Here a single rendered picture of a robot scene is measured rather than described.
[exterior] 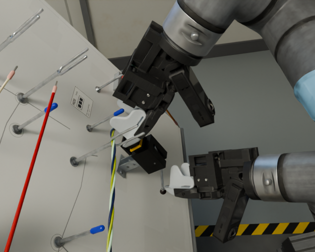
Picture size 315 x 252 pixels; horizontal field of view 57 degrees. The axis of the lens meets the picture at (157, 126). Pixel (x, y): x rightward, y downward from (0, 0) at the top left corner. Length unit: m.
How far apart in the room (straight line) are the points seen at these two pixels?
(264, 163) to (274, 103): 1.89
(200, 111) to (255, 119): 1.75
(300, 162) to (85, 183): 0.33
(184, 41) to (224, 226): 0.33
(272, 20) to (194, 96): 0.14
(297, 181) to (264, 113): 1.82
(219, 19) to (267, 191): 0.26
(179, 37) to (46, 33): 0.31
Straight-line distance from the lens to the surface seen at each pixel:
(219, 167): 0.53
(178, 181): 0.58
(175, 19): 0.39
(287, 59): 0.36
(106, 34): 2.30
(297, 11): 0.39
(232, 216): 0.54
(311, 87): 0.33
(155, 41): 0.41
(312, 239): 1.60
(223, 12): 0.38
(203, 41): 0.39
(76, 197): 0.49
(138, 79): 0.42
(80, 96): 0.59
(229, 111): 2.20
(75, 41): 0.68
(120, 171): 0.58
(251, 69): 2.59
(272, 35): 0.40
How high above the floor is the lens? 1.59
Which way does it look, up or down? 51 degrees down
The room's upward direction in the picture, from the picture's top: straight up
